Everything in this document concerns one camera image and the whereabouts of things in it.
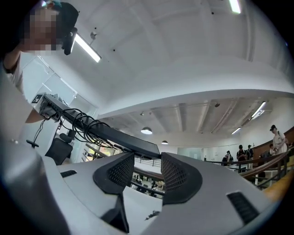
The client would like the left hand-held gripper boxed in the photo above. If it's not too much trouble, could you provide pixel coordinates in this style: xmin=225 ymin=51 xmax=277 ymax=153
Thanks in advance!
xmin=31 ymin=93 xmax=70 ymax=122

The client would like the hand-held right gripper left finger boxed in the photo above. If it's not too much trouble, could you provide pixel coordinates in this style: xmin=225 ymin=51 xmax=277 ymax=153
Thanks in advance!
xmin=43 ymin=152 xmax=135 ymax=235

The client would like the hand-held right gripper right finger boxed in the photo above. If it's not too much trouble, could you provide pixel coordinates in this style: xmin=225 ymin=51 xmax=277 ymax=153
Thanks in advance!
xmin=142 ymin=151 xmax=280 ymax=235

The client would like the black keyboard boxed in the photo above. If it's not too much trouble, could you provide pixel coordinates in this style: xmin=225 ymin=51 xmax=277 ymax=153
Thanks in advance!
xmin=42 ymin=94 xmax=161 ymax=159

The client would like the person's left forearm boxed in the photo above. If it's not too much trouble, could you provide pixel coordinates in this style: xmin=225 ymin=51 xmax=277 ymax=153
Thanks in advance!
xmin=24 ymin=107 xmax=48 ymax=124

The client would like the large glass window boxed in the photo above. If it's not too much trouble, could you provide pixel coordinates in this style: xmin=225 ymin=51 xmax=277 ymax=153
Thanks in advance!
xmin=86 ymin=143 xmax=120 ymax=161

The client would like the black office chair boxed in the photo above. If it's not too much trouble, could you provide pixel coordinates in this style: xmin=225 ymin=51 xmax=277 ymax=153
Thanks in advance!
xmin=26 ymin=129 xmax=75 ymax=166

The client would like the person's cream printed shirt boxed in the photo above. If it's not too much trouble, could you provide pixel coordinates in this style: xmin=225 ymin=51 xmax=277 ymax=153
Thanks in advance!
xmin=1 ymin=49 xmax=30 ymax=104

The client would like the white desk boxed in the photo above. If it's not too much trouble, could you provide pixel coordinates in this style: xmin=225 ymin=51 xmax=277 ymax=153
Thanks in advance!
xmin=84 ymin=142 xmax=294 ymax=197

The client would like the person's face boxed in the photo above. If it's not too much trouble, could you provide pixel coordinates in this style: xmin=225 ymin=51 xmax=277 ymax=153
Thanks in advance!
xmin=17 ymin=6 xmax=64 ymax=57

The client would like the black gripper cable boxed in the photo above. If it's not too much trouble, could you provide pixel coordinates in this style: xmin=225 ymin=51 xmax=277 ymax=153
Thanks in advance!
xmin=33 ymin=118 xmax=46 ymax=144

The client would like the black head camera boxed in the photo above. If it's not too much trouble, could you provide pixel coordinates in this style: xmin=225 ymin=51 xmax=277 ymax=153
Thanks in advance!
xmin=61 ymin=27 xmax=78 ymax=56

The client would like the wooden table with white frame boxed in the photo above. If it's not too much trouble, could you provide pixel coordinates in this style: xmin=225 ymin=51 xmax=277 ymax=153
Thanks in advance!
xmin=261 ymin=168 xmax=294 ymax=204

